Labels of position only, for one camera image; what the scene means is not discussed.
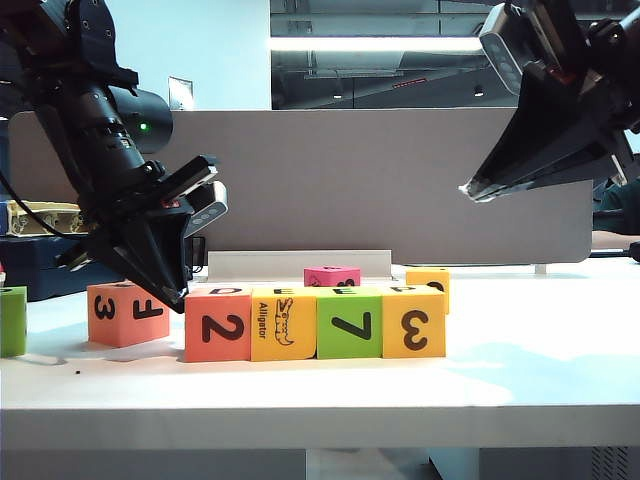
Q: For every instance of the red LED sign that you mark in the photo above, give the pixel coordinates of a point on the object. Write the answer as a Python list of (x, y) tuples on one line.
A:
[(410, 83)]

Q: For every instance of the black round desk object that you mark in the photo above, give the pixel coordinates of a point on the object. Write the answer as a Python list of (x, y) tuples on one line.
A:
[(635, 252)]

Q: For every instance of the small red white object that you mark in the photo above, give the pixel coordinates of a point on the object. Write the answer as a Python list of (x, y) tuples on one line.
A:
[(2, 274)]

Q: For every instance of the black mug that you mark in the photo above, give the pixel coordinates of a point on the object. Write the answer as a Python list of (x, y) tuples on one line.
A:
[(191, 270)]

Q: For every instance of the dark blue box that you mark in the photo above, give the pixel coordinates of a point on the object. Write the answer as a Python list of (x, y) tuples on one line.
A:
[(30, 270)]

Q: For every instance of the orange block 2 Queen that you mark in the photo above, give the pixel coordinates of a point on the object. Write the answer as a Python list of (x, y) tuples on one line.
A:
[(217, 327)]

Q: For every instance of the brown desk partition panel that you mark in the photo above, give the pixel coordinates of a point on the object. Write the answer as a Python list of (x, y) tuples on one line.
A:
[(350, 190)]

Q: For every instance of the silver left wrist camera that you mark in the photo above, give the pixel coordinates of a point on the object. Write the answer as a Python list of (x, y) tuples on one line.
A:
[(210, 212)]

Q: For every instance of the yellow block with 9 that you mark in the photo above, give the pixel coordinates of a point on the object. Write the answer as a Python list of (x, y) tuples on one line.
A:
[(425, 276)]

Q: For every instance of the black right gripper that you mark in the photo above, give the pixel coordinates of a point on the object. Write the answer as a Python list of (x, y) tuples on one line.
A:
[(600, 90)]

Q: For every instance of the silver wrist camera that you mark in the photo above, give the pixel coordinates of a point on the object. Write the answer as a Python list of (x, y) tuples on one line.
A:
[(210, 212), (502, 47)]

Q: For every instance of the person in dark green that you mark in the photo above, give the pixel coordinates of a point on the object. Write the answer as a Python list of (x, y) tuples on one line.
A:
[(620, 205)]

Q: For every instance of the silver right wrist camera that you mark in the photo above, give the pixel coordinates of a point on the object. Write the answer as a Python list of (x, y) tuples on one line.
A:
[(502, 47)]

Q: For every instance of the orange block X F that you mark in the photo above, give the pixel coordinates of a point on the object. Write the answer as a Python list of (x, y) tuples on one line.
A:
[(125, 320)]

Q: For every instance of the pink block with B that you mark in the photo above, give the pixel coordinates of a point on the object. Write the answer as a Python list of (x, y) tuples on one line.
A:
[(330, 276)]

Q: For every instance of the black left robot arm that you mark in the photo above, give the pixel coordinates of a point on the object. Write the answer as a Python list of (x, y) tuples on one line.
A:
[(90, 115)]

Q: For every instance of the yellow block 3 and T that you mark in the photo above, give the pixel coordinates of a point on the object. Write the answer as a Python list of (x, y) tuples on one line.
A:
[(415, 325)]

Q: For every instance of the long ceiling light strip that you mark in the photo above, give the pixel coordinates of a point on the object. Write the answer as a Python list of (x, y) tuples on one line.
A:
[(375, 44)]

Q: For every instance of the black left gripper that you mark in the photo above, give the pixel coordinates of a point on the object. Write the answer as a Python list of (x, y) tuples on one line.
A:
[(130, 200)]

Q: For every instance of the yellow block 6 Alligator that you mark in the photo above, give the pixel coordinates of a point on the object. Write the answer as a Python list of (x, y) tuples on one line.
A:
[(282, 325)]

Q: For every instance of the green foam block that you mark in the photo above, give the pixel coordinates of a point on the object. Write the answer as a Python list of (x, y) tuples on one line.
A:
[(12, 325)]

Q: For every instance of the silver wall plate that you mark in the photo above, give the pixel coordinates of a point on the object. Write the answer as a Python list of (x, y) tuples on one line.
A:
[(182, 92)]

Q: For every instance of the gold patterned box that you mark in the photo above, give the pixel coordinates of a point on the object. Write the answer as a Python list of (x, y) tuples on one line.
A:
[(45, 220)]

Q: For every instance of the white partition foot bracket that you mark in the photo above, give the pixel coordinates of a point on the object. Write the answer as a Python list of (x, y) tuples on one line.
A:
[(540, 270)]

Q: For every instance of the green block 7 Nest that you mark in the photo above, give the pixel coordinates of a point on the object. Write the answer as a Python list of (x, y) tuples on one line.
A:
[(350, 330)]

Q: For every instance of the small ceiling spotlight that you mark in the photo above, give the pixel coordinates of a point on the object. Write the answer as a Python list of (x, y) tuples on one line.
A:
[(478, 92), (337, 93)]

